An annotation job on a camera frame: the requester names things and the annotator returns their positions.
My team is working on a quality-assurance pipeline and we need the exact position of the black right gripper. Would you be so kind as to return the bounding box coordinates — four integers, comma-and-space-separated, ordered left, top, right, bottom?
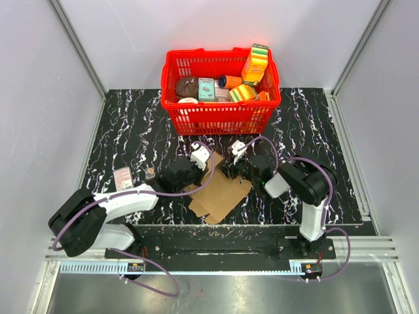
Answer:
217, 153, 259, 186

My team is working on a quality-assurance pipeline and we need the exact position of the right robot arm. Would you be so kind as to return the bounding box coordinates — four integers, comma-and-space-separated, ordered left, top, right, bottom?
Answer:
219, 152, 338, 259

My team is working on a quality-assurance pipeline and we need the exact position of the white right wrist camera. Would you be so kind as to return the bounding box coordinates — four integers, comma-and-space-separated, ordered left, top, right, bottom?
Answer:
228, 140, 247, 165

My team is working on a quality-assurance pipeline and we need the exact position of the brown round cookie pack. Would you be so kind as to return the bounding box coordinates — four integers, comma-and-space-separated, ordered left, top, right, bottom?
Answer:
175, 76, 199, 98

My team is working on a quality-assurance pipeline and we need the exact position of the white round lid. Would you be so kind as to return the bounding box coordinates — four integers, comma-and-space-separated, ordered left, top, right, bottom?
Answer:
178, 97, 198, 104

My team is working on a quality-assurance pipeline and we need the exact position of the yellow green striped box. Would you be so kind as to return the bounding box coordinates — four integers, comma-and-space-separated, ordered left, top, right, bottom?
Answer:
228, 84, 257, 103

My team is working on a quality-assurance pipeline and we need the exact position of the tall orange yellow carton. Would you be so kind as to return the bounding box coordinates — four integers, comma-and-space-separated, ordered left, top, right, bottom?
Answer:
241, 44, 268, 86

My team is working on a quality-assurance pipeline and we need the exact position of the orange tube with blue cap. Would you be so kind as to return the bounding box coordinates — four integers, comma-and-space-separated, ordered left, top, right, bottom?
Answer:
218, 75, 243, 89

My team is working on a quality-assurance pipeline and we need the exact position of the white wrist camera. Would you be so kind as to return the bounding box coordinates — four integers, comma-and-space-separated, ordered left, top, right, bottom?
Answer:
228, 140, 247, 165
190, 142, 210, 171

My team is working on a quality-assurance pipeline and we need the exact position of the red plastic shopping basket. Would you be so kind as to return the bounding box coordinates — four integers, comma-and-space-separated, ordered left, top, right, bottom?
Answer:
161, 45, 282, 135

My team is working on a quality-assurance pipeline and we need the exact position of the small clear plastic bag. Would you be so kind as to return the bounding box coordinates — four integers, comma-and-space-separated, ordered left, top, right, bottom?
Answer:
145, 167, 156, 180

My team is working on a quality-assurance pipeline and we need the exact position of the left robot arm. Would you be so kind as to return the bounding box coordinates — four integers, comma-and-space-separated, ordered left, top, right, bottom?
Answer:
48, 156, 209, 259

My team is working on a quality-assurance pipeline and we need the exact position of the small orange packet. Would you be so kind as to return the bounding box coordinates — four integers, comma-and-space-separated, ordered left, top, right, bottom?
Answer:
253, 91, 270, 101

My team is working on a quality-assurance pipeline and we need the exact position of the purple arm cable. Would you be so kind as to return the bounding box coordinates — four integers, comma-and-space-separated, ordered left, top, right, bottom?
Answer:
52, 141, 217, 298
240, 135, 351, 283

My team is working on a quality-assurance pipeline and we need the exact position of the brown cardboard box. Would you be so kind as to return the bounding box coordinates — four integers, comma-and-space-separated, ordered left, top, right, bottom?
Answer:
189, 152, 251, 224

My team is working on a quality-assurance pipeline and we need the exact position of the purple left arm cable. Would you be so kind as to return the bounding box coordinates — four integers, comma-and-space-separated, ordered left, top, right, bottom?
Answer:
52, 141, 217, 298

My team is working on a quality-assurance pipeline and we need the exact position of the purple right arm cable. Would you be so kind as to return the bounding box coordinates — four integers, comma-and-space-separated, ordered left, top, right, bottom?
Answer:
240, 135, 351, 283

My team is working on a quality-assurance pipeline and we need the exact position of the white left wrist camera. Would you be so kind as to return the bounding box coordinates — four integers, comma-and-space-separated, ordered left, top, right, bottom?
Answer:
190, 142, 210, 171

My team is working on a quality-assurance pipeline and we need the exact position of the teal snack box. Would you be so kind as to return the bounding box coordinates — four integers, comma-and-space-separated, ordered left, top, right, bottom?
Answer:
198, 77, 215, 102

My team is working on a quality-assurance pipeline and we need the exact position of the pink small box in basket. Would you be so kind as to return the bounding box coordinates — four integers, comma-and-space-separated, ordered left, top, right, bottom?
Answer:
214, 80, 230, 102

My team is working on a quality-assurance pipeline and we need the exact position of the aluminium frame rail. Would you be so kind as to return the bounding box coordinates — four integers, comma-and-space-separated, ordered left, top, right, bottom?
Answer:
47, 0, 107, 99

